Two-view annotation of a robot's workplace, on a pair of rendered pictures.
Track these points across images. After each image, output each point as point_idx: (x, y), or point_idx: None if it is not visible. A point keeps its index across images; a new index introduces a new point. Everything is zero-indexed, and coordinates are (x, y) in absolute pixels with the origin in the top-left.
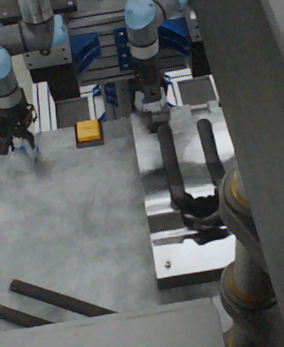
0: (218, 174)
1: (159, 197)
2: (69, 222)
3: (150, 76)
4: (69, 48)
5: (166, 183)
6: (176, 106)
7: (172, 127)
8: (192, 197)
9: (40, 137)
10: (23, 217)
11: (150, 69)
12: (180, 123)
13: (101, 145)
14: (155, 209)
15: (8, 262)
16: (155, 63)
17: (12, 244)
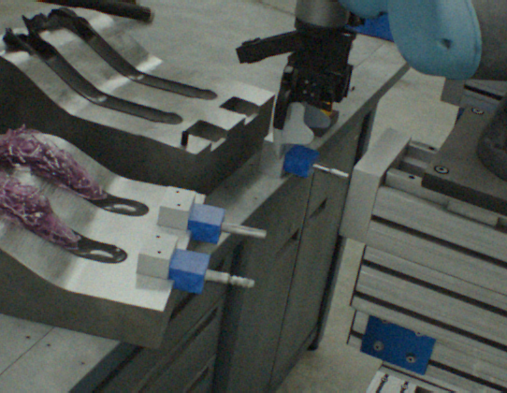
0: (62, 72)
1: (87, 17)
2: (182, 62)
3: (277, 36)
4: (462, 93)
5: (104, 38)
6: (238, 120)
7: (200, 99)
8: (50, 20)
9: (351, 101)
10: (230, 50)
11: (286, 34)
12: (198, 107)
13: None
14: (77, 11)
15: (181, 28)
16: (291, 34)
17: (202, 36)
